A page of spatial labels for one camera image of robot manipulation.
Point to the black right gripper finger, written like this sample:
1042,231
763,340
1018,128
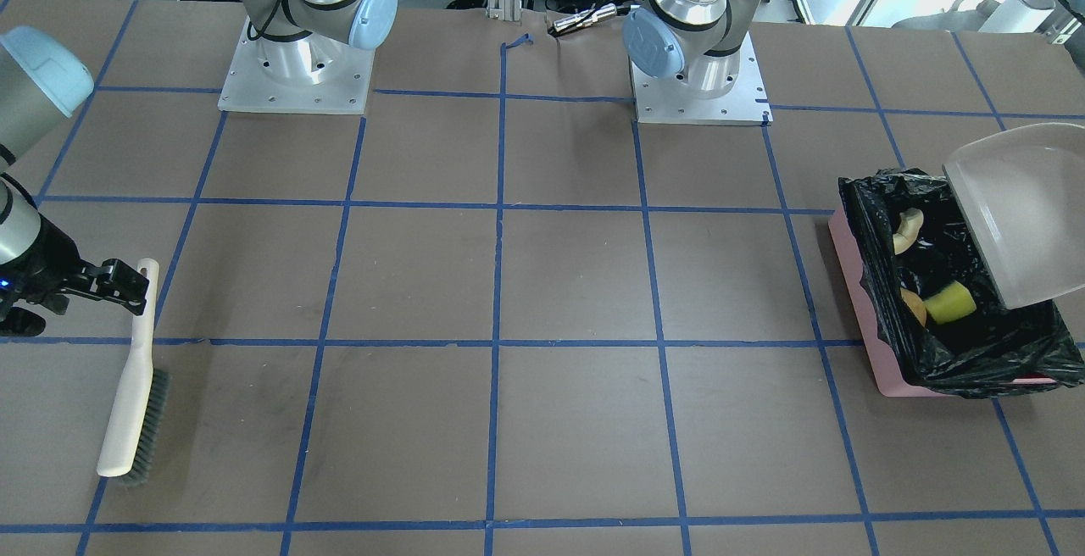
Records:
115,282
19,322

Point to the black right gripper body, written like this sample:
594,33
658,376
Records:
44,266

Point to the beige hand brush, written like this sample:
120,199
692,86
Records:
131,436

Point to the croissant bread piece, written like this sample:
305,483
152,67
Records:
907,234

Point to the yellow sponge piece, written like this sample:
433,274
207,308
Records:
951,303

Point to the beige plastic dustpan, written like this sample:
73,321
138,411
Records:
1020,192

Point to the yellow potato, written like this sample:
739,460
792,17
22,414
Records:
915,304

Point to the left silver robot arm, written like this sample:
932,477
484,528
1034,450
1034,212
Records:
695,43

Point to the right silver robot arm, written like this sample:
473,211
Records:
44,83

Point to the pink bin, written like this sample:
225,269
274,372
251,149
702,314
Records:
865,310

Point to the black trash bag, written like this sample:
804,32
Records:
904,189

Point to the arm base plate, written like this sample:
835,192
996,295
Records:
313,75
716,91

